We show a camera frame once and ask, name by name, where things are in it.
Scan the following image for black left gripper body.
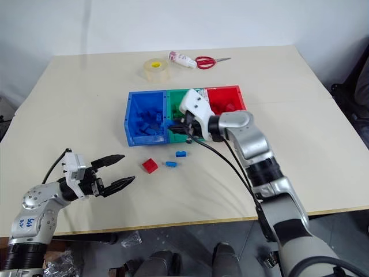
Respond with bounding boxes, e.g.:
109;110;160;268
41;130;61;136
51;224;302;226
81;165;106;199

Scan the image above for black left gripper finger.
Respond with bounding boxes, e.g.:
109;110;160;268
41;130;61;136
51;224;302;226
103;175;137;198
91;154;126;170

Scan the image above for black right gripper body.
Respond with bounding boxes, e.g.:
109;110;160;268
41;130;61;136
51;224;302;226
180;111;203;139

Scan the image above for green plastic bin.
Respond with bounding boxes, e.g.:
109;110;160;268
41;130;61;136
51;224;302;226
166;88;209;144

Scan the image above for red toy block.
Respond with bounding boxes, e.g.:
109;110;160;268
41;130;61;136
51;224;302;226
211;100;228;114
141;158;160;174

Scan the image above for red plastic bin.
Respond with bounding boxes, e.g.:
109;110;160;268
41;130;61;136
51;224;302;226
205;85;248;115

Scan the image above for blue plastic bin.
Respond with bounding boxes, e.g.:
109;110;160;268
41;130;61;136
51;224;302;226
123;89;171;148

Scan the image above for clear tape roll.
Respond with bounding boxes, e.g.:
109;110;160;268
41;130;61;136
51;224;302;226
144;57;171;84

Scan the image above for black tube under table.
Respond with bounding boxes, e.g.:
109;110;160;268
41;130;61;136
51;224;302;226
53;231;118;245

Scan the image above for crumpled clear plastic bag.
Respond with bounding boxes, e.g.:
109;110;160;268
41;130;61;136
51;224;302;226
120;230;142;249
43;249;85;277

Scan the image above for white bottle pink label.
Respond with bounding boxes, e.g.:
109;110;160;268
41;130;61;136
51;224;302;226
168;50;198;70

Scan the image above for dark rounded shape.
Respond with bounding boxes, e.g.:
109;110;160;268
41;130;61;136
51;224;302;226
140;249;183;277
212;242;243;277

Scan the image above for dark equipment at edge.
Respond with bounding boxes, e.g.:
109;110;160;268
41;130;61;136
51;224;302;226
0;94;16;143

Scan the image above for black chair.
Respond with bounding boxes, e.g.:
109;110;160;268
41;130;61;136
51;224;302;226
330;53;369;140

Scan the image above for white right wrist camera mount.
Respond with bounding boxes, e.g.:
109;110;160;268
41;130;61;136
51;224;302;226
178;88;216;141

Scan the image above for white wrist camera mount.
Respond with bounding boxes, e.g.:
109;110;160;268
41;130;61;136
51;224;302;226
178;88;216;141
62;151;89;200

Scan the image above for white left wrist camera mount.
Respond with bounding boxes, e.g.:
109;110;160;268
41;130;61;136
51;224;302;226
62;151;89;200

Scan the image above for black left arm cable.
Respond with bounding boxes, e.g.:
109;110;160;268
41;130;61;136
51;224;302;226
42;147;73;185

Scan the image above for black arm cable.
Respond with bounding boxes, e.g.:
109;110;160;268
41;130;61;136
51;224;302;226
42;147;73;185
186;132;278;241

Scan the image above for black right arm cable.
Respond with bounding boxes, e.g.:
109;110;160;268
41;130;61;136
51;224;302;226
186;132;278;241

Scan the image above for red handled scissors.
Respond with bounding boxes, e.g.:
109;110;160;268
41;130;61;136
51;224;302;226
194;55;232;70

